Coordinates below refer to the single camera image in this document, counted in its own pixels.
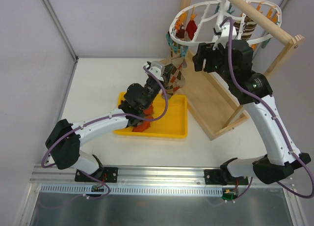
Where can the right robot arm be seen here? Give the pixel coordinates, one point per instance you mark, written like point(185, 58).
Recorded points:
point(253, 91)

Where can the grey argyle sock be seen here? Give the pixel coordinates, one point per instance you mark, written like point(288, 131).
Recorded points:
point(175, 79)

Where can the red cuffed hanging sock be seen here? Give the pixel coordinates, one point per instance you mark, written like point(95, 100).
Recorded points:
point(191, 29)

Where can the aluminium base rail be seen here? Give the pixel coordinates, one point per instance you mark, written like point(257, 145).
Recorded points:
point(137, 180)

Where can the orange clothes peg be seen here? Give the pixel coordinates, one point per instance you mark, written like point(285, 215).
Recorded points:
point(193, 14)
point(180, 20)

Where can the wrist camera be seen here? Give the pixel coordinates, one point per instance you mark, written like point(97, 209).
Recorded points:
point(155, 69)
point(222, 34)

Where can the yellow plastic tray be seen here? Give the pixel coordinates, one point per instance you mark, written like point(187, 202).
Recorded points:
point(173, 125)

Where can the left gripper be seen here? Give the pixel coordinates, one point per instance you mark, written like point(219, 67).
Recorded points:
point(166, 75)

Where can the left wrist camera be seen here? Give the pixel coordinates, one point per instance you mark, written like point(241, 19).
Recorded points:
point(155, 69)

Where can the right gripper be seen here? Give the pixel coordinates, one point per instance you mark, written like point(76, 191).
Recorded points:
point(204, 58)

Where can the wooden hanger stand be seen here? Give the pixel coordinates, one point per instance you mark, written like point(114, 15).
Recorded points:
point(210, 103)

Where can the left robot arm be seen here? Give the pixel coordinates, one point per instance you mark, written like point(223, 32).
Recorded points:
point(66, 139)

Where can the white round sock hanger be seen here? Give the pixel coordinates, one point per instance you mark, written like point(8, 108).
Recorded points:
point(215, 11)

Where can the orange sock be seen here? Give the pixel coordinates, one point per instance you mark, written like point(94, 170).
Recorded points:
point(149, 112)
point(142, 126)

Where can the brown striped sock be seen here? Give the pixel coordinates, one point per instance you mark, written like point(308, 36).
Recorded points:
point(248, 29)

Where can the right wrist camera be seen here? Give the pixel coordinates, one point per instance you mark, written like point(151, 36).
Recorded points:
point(222, 34)

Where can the teal clothes peg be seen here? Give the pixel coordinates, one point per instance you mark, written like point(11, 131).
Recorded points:
point(183, 50)
point(172, 44)

